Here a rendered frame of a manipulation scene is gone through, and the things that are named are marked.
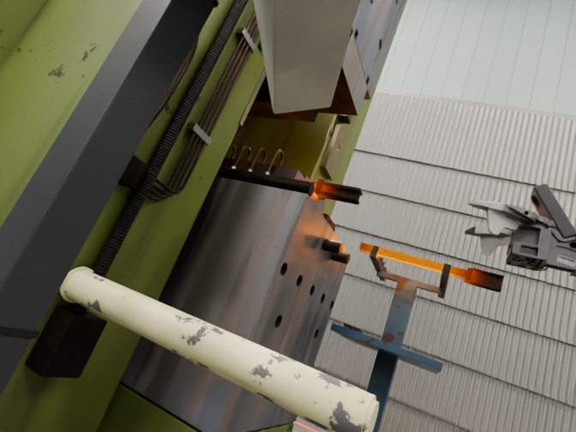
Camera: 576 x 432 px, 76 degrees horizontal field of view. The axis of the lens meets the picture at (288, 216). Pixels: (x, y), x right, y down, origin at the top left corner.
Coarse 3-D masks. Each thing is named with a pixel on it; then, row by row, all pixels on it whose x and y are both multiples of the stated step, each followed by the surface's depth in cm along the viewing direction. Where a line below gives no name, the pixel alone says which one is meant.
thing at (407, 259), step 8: (360, 248) 118; (368, 248) 117; (384, 256) 116; (392, 256) 114; (400, 256) 113; (408, 256) 112; (416, 256) 111; (416, 264) 111; (424, 264) 110; (432, 264) 109; (440, 264) 108; (440, 272) 110; (456, 272) 106; (464, 272) 106; (472, 272) 106; (480, 272) 105; (488, 272) 104; (464, 280) 107; (472, 280) 105; (480, 280) 104; (488, 280) 104; (496, 280) 103; (488, 288) 103; (496, 288) 102
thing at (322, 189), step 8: (320, 184) 86; (328, 184) 87; (336, 184) 86; (320, 192) 87; (328, 192) 86; (336, 192) 86; (344, 192) 85; (352, 192) 85; (360, 192) 84; (336, 200) 87; (344, 200) 85; (352, 200) 84
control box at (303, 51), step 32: (256, 0) 49; (288, 0) 32; (320, 0) 33; (352, 0) 33; (288, 32) 36; (320, 32) 36; (288, 64) 40; (320, 64) 41; (288, 96) 46; (320, 96) 47
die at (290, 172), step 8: (224, 160) 87; (232, 160) 86; (240, 160) 85; (240, 168) 84; (248, 168) 83; (256, 168) 82; (264, 168) 81; (272, 168) 81; (280, 168) 80; (288, 168) 79; (280, 176) 79; (288, 176) 78; (296, 176) 78; (304, 176) 82; (312, 200) 87; (320, 200) 91; (320, 208) 92
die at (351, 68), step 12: (348, 48) 88; (348, 60) 89; (348, 72) 91; (360, 72) 98; (264, 84) 105; (348, 84) 92; (360, 84) 100; (336, 96) 98; (348, 96) 96; (360, 96) 101; (324, 108) 105; (336, 108) 103; (348, 108) 101
